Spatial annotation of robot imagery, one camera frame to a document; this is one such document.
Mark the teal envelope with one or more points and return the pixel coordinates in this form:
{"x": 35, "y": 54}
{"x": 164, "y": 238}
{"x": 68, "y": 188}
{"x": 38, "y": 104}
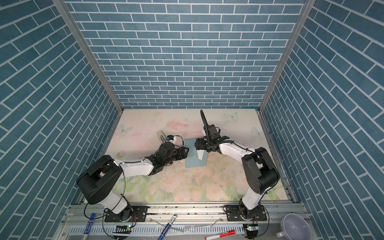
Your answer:
{"x": 192, "y": 160}

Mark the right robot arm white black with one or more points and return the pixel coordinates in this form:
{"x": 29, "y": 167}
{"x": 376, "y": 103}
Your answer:
{"x": 260, "y": 171}

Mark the white slotted cable duct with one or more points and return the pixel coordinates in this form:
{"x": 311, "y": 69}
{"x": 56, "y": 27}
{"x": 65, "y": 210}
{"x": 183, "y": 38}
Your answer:
{"x": 154, "y": 230}

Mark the blue marker pen left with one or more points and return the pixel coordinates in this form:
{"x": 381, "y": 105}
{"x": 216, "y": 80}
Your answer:
{"x": 88, "y": 227}

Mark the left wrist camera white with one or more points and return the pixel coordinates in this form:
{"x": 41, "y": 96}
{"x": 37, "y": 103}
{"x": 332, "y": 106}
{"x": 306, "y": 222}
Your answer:
{"x": 170, "y": 141}

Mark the white cup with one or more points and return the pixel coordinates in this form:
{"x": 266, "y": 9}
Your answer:
{"x": 294, "y": 227}

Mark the blue marker pen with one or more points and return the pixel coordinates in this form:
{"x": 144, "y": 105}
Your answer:
{"x": 88, "y": 227}
{"x": 167, "y": 227}

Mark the aluminium mounting rail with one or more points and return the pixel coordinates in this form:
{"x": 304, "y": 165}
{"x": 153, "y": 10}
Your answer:
{"x": 199, "y": 213}

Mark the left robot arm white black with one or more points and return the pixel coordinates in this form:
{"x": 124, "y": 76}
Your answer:
{"x": 98, "y": 181}

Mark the white letter with blue border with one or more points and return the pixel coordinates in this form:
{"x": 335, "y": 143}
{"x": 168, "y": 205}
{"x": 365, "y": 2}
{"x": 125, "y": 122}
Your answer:
{"x": 201, "y": 155}

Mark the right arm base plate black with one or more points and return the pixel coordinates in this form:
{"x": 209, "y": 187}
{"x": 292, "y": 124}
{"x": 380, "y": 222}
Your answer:
{"x": 236, "y": 213}

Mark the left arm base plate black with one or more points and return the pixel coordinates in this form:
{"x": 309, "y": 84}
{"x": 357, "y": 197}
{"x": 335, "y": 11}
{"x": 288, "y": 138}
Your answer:
{"x": 131, "y": 214}

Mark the blue marker pen centre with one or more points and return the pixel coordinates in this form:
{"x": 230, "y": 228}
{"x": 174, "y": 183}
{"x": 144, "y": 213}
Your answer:
{"x": 167, "y": 227}

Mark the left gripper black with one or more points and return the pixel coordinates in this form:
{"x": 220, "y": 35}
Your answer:
{"x": 184, "y": 154}

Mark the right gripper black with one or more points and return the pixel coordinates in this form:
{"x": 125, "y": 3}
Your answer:
{"x": 200, "y": 143}

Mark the red marker pen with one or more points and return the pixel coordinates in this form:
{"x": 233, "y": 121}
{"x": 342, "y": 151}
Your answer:
{"x": 221, "y": 235}

